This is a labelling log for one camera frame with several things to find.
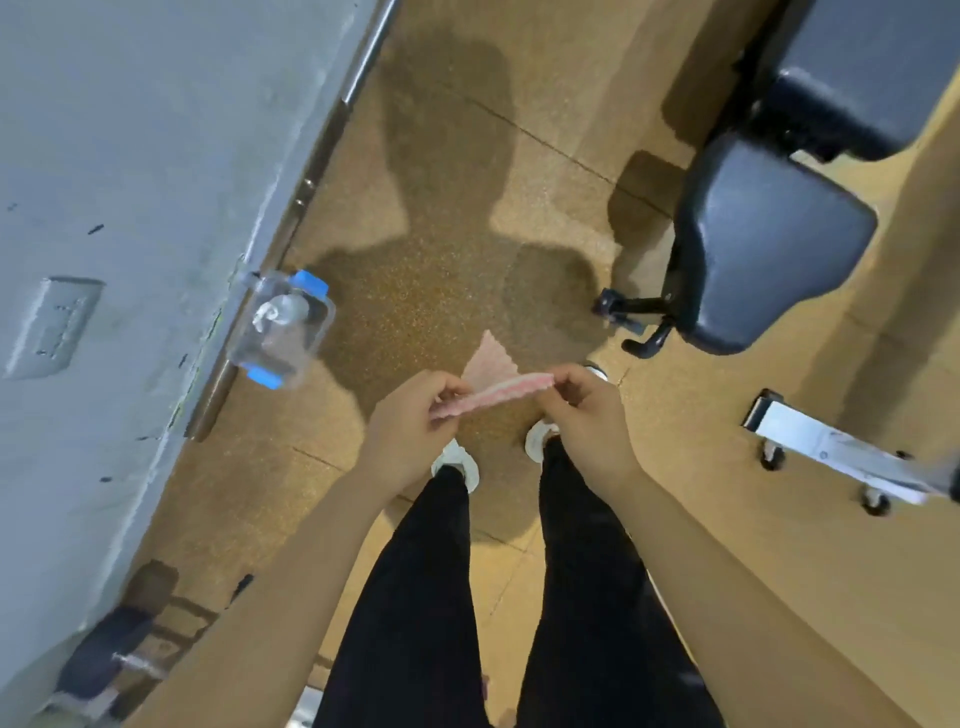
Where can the person's right hand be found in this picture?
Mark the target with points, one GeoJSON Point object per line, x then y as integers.
{"type": "Point", "coordinates": [592, 427]}

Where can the person's left hand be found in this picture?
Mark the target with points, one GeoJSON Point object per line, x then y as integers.
{"type": "Point", "coordinates": [405, 435]}

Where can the pink white striped cloth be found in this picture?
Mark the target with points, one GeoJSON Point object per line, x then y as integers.
{"type": "Point", "coordinates": [491, 360]}

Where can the white spray bottle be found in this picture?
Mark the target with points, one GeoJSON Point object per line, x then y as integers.
{"type": "Point", "coordinates": [281, 309]}

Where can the adjustable black weight bench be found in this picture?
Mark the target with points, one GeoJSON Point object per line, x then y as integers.
{"type": "Point", "coordinates": [772, 240]}

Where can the person's left forearm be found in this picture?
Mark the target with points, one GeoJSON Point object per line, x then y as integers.
{"type": "Point", "coordinates": [262, 615]}

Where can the person's right forearm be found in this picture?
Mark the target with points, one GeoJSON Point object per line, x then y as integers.
{"type": "Point", "coordinates": [735, 615]}

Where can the white right shoe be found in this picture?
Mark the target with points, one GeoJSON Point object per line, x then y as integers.
{"type": "Point", "coordinates": [538, 439]}

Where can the white shoe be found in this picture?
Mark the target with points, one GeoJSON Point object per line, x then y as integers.
{"type": "Point", "coordinates": [538, 439]}
{"type": "Point", "coordinates": [457, 459]}

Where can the white left shoe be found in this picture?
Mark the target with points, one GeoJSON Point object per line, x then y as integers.
{"type": "Point", "coordinates": [457, 459]}

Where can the clear storage box blue clips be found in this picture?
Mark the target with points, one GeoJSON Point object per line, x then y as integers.
{"type": "Point", "coordinates": [307, 283]}

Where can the black trousers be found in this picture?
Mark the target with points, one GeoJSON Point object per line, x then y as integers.
{"type": "Point", "coordinates": [420, 615]}

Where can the fixed black plate barbell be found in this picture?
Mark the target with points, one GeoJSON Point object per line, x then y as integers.
{"type": "Point", "coordinates": [105, 649]}

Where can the long steel barbell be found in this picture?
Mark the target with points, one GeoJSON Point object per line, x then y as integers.
{"type": "Point", "coordinates": [364, 60]}

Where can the white barbell rack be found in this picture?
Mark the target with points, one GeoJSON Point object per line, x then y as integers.
{"type": "Point", "coordinates": [82, 705]}

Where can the flat black bench white frame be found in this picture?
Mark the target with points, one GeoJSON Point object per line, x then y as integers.
{"type": "Point", "coordinates": [825, 442]}

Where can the white wall outlet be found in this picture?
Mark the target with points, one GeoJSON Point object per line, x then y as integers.
{"type": "Point", "coordinates": [52, 326]}

